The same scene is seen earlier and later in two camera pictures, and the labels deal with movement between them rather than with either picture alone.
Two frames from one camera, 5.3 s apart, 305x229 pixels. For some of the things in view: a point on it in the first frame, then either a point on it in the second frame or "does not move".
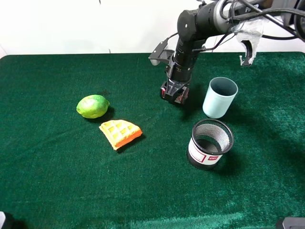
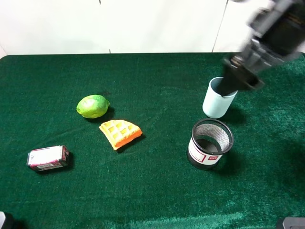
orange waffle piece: (119, 132) does not move
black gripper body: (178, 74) -> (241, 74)
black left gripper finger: (169, 95) -> (228, 85)
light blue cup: (219, 97) does not move
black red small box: (181, 98) -> (48, 158)
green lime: (92, 106) does not move
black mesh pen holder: (210, 139) does not move
